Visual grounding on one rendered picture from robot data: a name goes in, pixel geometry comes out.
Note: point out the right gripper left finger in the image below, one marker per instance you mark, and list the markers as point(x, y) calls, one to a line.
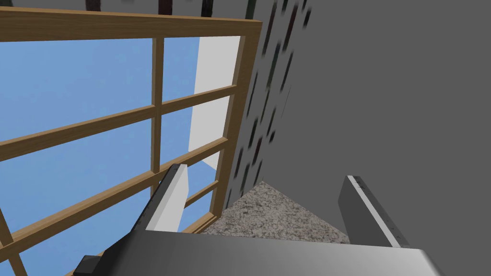
point(168, 203)

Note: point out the wooden framed window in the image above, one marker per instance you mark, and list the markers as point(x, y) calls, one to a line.
point(115, 99)

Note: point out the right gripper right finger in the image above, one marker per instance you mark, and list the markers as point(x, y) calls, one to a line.
point(364, 214)

